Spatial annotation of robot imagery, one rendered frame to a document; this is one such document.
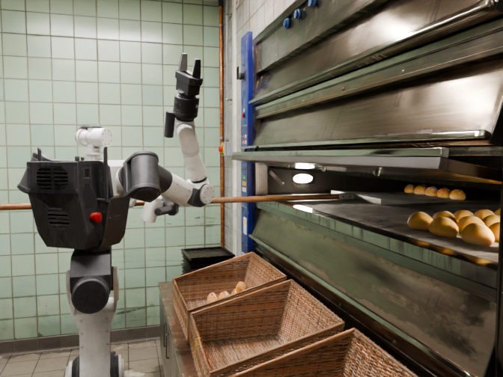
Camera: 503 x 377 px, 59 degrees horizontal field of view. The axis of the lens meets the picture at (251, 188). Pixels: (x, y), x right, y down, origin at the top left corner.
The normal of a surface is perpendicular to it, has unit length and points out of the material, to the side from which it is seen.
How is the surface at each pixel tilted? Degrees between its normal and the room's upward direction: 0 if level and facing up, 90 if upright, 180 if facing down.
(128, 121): 90
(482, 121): 70
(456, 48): 90
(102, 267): 45
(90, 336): 80
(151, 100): 90
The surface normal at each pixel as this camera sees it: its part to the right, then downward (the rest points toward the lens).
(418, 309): -0.90, -0.32
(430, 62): -0.96, 0.02
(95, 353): 0.29, -0.11
